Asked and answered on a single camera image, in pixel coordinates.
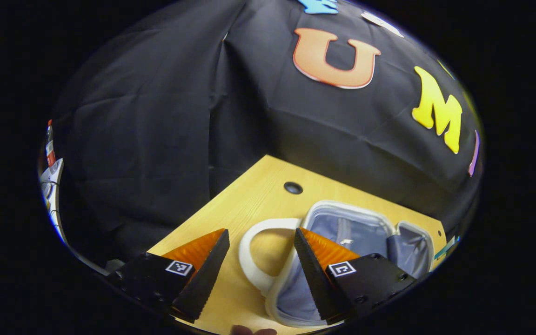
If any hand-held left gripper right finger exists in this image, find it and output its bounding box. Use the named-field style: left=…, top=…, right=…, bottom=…
left=294, top=227, right=418, bottom=325

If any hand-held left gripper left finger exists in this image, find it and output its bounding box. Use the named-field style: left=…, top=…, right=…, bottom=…
left=106, top=228, right=230, bottom=323

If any white and teal tube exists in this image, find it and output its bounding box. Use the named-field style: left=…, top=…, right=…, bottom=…
left=434, top=235, right=458, bottom=261

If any black backdrop cloth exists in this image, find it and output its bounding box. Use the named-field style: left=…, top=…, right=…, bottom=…
left=47, top=0, right=482, bottom=261

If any white printed board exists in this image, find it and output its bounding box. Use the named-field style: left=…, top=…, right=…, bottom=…
left=39, top=120, right=66, bottom=242

